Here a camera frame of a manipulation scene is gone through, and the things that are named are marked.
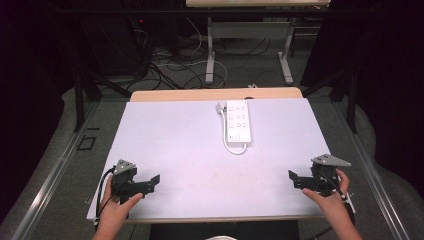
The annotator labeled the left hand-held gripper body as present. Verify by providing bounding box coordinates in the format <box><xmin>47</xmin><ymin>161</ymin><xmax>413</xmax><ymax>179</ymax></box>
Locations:
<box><xmin>110</xmin><ymin>158</ymin><xmax>148</xmax><ymax>205</ymax></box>

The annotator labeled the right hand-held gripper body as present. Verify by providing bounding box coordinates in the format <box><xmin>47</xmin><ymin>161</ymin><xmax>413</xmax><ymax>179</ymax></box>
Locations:
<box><xmin>308</xmin><ymin>153</ymin><xmax>352</xmax><ymax>198</ymax></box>

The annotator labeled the person's right hand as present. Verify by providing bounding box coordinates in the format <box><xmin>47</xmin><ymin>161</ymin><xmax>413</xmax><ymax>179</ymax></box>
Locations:
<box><xmin>302</xmin><ymin>167</ymin><xmax>351</xmax><ymax>218</ymax></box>

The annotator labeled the person's left hand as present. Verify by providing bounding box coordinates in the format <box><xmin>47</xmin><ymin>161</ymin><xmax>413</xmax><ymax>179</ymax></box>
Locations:
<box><xmin>98</xmin><ymin>175</ymin><xmax>144</xmax><ymax>232</ymax></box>

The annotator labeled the white table mat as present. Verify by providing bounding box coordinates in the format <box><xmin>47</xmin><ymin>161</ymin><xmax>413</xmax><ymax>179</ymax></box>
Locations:
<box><xmin>86</xmin><ymin>97</ymin><xmax>332</xmax><ymax>222</ymax></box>

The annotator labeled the white power strip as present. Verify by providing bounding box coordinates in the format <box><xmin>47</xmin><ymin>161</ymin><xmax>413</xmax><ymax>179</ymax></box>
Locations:
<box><xmin>225</xmin><ymin>99</ymin><xmax>253</xmax><ymax>145</ymax></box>

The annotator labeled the black metal stand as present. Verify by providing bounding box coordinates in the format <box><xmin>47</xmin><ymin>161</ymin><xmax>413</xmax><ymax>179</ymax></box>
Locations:
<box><xmin>72</xmin><ymin>68</ymin><xmax>133</xmax><ymax>133</ymax></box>
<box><xmin>300</xmin><ymin>68</ymin><xmax>359</xmax><ymax>135</ymax></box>

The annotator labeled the person's dark clothing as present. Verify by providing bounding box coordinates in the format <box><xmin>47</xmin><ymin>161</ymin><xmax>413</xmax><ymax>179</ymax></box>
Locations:
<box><xmin>149</xmin><ymin>220</ymin><xmax>300</xmax><ymax>240</ymax></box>

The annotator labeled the wooden table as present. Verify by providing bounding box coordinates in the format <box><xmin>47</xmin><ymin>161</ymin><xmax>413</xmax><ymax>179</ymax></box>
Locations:
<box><xmin>125</xmin><ymin>86</ymin><xmax>326</xmax><ymax>224</ymax></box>

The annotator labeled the black computer tower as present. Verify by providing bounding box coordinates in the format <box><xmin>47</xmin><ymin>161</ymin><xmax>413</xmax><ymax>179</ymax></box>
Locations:
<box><xmin>79</xmin><ymin>13</ymin><xmax>154</xmax><ymax>78</ymax></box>

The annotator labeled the white-framed desk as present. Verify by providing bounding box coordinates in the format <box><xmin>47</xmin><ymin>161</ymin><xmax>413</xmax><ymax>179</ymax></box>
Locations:
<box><xmin>185</xmin><ymin>0</ymin><xmax>332</xmax><ymax>86</ymax></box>

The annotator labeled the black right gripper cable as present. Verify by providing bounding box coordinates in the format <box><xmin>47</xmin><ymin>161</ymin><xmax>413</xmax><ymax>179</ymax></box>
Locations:
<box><xmin>319</xmin><ymin>171</ymin><xmax>356</xmax><ymax>214</ymax></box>

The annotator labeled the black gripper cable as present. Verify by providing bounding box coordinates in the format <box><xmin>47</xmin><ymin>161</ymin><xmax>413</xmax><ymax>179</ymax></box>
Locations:
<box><xmin>319</xmin><ymin>171</ymin><xmax>356</xmax><ymax>214</ymax></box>
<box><xmin>94</xmin><ymin>166</ymin><xmax>117</xmax><ymax>228</ymax></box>

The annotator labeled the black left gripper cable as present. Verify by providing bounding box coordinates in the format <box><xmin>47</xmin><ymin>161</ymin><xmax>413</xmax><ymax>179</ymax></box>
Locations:
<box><xmin>94</xmin><ymin>166</ymin><xmax>117</xmax><ymax>228</ymax></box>

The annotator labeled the metal floor rail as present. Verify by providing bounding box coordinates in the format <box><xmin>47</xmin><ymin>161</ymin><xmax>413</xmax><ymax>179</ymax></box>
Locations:
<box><xmin>329</xmin><ymin>101</ymin><xmax>413</xmax><ymax>240</ymax></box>
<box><xmin>9</xmin><ymin>101</ymin><xmax>101</xmax><ymax>240</ymax></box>

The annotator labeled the black floor socket frame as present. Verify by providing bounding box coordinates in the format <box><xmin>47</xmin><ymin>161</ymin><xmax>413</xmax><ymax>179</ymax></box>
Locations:
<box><xmin>76</xmin><ymin>135</ymin><xmax>98</xmax><ymax>152</ymax></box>

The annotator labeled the white power strip cable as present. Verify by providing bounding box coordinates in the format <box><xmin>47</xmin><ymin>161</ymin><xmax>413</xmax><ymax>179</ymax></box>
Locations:
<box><xmin>219</xmin><ymin>109</ymin><xmax>249</xmax><ymax>156</ymax></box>

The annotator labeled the bundle of black floor cables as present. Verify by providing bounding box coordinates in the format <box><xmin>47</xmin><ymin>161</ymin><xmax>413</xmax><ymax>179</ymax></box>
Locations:
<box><xmin>126</xmin><ymin>19</ymin><xmax>214</xmax><ymax>92</ymax></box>

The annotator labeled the white floor cable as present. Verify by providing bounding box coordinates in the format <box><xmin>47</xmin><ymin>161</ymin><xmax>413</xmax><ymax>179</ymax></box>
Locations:
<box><xmin>156</xmin><ymin>16</ymin><xmax>229</xmax><ymax>88</ymax></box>

